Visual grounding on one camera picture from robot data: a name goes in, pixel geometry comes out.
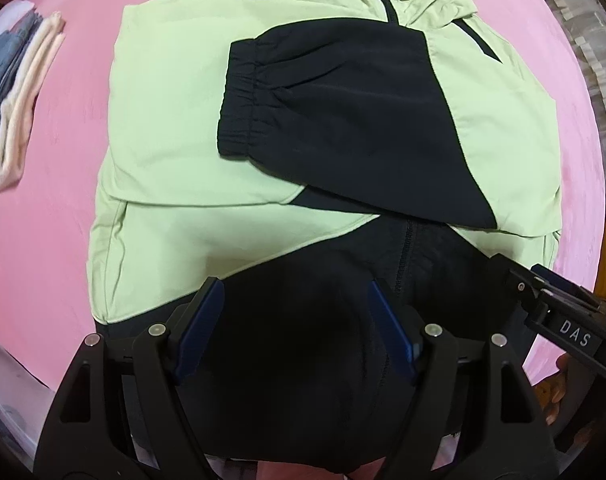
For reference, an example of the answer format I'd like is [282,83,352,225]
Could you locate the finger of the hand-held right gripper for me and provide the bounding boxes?
[488,254,540,307]
[530,264,606,315]

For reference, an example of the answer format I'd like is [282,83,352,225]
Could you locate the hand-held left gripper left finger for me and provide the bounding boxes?
[33,277,226,480]

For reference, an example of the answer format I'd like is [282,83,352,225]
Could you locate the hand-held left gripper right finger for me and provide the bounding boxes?
[368,280,558,480]

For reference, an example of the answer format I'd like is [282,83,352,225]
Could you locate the green and black hooded jacket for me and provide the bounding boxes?
[85,0,564,476]

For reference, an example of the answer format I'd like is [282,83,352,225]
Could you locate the cream folded clothes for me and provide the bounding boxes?
[0,10,68,203]

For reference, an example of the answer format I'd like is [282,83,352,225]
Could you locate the person's right hand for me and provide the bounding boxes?
[544,354,578,427]

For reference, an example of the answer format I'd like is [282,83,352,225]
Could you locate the person's pink fleece clothing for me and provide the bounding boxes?
[253,462,384,480]

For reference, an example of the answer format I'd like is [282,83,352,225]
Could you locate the pink bed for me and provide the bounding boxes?
[0,0,606,411]

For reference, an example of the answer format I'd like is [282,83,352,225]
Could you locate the folded blue jeans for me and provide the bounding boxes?
[0,12,41,153]

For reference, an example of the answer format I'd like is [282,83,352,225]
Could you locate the white folded garment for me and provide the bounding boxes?
[0,0,38,46]

